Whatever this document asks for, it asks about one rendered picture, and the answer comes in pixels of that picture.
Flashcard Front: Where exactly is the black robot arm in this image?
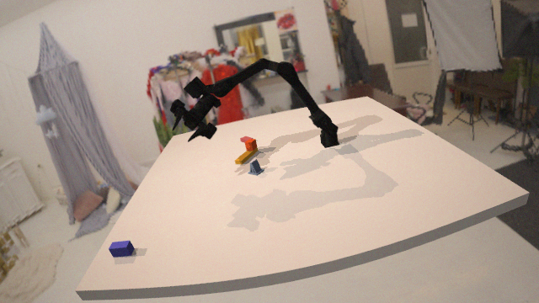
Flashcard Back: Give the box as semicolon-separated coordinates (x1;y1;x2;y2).
184;58;339;148

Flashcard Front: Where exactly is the small blue block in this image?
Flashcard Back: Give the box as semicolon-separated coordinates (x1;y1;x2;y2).
109;240;135;258

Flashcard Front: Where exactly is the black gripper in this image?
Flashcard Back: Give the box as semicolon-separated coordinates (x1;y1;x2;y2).
170;99;217;142

